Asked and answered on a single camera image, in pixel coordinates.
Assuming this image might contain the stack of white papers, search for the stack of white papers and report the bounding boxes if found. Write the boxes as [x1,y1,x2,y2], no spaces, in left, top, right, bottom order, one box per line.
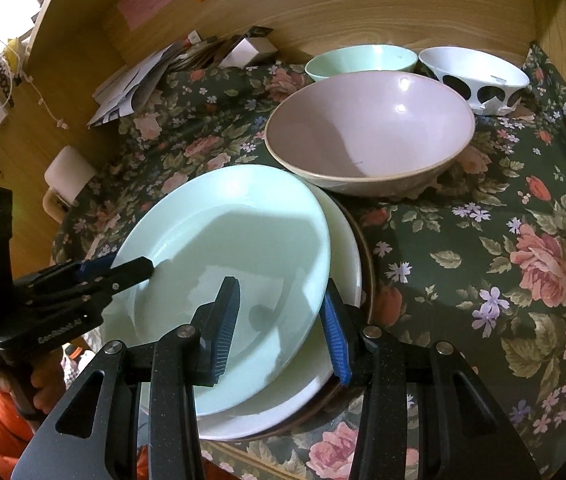
[86,36,219,128]

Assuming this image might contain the dark brown plate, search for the dark brown plate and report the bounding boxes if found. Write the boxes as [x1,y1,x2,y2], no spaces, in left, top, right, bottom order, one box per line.
[232,194,377,443]

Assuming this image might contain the small white folded box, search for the small white folded box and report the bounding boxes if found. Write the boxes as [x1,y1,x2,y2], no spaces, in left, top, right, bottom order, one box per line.
[219,37,277,68]

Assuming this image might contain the white bowl black dots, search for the white bowl black dots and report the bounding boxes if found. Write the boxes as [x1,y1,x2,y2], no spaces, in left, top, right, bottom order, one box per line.
[419,46,530,116]

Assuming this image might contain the mint green bowl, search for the mint green bowl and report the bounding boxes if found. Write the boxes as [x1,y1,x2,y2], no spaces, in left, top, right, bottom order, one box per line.
[305,44,419,81]

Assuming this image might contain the white plate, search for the white plate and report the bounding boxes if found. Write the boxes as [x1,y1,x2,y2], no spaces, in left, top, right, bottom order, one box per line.
[197,181,365,442]

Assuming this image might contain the pink bowl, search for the pink bowl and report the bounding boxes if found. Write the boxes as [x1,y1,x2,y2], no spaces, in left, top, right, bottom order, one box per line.
[265,72,475,200]

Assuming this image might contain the person's left hand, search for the person's left hand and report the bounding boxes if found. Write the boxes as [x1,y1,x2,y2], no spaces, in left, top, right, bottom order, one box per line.
[0,348,66,415]

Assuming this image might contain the braided brown headband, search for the braided brown headband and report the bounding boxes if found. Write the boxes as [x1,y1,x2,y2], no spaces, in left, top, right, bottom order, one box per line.
[0,58,14,107]

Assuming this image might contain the floral dark green tablecloth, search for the floral dark green tablecloth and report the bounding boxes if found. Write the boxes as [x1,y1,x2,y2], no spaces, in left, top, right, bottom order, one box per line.
[52,44,566,479]

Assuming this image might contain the mint green plate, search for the mint green plate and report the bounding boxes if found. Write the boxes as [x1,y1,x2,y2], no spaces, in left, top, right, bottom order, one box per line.
[100,165,331,416]

